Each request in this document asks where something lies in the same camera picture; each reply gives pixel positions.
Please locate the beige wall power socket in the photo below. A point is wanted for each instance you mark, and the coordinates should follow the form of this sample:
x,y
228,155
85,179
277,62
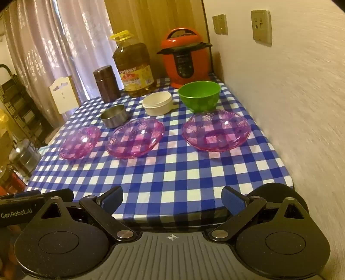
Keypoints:
x,y
223,24
215,24

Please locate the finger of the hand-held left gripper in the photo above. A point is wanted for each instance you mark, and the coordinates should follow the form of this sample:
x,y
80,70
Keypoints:
x,y
63,194
27,194

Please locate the stainless steel bowl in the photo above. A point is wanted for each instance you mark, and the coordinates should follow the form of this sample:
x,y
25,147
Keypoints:
x,y
114,118

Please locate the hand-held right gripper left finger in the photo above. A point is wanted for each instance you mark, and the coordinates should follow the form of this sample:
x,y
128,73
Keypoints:
x,y
113,198

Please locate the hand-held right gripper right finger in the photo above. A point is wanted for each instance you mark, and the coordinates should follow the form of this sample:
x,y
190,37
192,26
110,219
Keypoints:
x,y
232,200

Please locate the blue white checked tablecloth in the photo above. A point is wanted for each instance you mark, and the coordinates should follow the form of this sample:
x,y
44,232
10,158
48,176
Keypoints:
x,y
172,172

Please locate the brown cylindrical canister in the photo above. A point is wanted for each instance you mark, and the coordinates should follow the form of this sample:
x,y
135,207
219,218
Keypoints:
x,y
107,84

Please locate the small purple transparent plate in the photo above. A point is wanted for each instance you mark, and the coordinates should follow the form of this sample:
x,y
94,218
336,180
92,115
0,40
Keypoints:
x,y
79,145

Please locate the large cooking oil bottle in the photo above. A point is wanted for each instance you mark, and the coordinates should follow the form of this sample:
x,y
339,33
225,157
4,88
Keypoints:
x,y
133,70

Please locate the steel kettle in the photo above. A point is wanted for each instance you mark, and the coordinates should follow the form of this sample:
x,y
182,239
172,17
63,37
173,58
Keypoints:
x,y
24,158

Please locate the red electric pressure cooker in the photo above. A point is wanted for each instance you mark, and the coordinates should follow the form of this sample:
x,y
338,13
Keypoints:
x,y
186,62

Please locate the medium purple transparent plate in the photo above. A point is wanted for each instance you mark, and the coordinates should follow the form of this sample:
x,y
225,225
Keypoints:
x,y
134,137

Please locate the cream wooden chair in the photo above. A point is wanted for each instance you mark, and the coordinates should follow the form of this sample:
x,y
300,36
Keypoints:
x,y
63,94

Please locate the sheer pale curtain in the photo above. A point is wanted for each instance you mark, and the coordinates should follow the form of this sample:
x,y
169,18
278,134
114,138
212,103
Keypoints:
x,y
54,40

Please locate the black metal rack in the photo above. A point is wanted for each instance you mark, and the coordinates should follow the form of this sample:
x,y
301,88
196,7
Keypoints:
x,y
21,107

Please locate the white plastic bowl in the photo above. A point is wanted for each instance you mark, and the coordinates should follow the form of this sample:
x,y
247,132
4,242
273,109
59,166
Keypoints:
x,y
157,106

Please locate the wooden wall panel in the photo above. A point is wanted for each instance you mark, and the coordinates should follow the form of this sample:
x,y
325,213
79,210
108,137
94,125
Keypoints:
x,y
151,18

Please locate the large beige wall outlet plate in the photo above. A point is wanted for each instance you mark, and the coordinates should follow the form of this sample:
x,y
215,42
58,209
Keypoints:
x,y
261,27

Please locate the green plastic bowl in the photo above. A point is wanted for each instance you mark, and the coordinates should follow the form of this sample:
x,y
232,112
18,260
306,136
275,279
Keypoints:
x,y
199,99

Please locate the large purple transparent plate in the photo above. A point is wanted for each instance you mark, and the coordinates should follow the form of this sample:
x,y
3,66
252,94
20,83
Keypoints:
x,y
215,132

